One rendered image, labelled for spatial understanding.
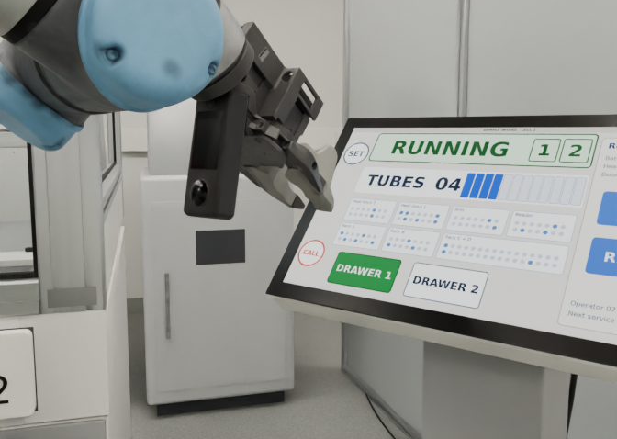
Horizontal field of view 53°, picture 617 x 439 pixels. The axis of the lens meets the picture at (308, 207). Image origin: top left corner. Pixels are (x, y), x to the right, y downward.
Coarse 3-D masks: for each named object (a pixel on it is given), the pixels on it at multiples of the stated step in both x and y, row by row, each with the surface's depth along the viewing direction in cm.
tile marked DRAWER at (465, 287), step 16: (416, 272) 74; (432, 272) 73; (448, 272) 72; (464, 272) 71; (480, 272) 70; (416, 288) 73; (432, 288) 72; (448, 288) 71; (464, 288) 70; (480, 288) 69; (448, 304) 70; (464, 304) 69
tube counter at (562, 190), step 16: (448, 176) 80; (464, 176) 79; (480, 176) 78; (496, 176) 77; (512, 176) 76; (528, 176) 75; (544, 176) 73; (560, 176) 72; (576, 176) 71; (432, 192) 80; (448, 192) 79; (464, 192) 78; (480, 192) 77; (496, 192) 75; (512, 192) 74; (528, 192) 73; (544, 192) 72; (560, 192) 71; (576, 192) 70
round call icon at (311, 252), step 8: (304, 240) 86; (312, 240) 85; (320, 240) 85; (304, 248) 85; (312, 248) 84; (320, 248) 84; (296, 256) 85; (304, 256) 84; (312, 256) 84; (320, 256) 83; (296, 264) 84; (304, 264) 84; (312, 264) 83
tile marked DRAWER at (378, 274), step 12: (348, 252) 81; (336, 264) 81; (348, 264) 80; (360, 264) 79; (372, 264) 78; (384, 264) 77; (396, 264) 76; (336, 276) 80; (348, 276) 79; (360, 276) 78; (372, 276) 77; (384, 276) 76; (396, 276) 75; (372, 288) 76; (384, 288) 75
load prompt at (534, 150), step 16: (384, 144) 89; (400, 144) 88; (416, 144) 86; (432, 144) 85; (448, 144) 84; (464, 144) 82; (480, 144) 81; (496, 144) 80; (512, 144) 78; (528, 144) 77; (544, 144) 76; (560, 144) 75; (576, 144) 74; (592, 144) 73; (368, 160) 89; (384, 160) 88; (400, 160) 86; (416, 160) 85; (432, 160) 83; (448, 160) 82; (464, 160) 81; (480, 160) 79; (496, 160) 78; (512, 160) 77; (528, 160) 76; (544, 160) 75; (560, 160) 74; (576, 160) 73; (592, 160) 72
